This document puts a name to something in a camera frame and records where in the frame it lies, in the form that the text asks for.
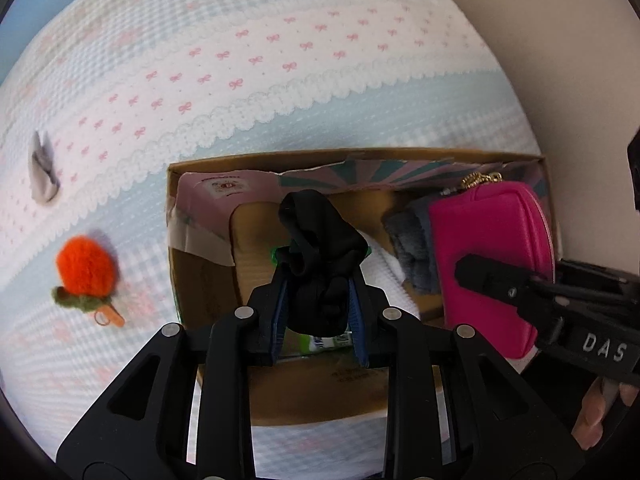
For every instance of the grey white folded cloth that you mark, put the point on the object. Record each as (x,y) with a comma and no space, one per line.
(42,170)

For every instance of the cardboard box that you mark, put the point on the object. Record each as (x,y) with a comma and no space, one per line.
(320,390)

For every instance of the person's right hand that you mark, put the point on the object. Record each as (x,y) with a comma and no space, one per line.
(592,410)

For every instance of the pink zipper pouch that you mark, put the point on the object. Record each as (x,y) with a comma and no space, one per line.
(480,230)

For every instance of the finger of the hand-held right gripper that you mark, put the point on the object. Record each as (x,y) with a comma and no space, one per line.
(635,170)
(500,280)

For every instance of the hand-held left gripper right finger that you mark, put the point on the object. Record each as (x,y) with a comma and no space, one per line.
(357,320)

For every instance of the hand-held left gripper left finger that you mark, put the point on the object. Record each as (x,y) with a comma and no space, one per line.
(280,310)

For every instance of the black scrunchie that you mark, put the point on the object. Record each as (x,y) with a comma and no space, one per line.
(320,240)

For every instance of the green snack packet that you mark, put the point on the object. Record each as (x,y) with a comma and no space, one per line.
(325,343)

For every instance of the grey fuzzy sock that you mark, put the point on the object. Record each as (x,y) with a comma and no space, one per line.
(415,250)

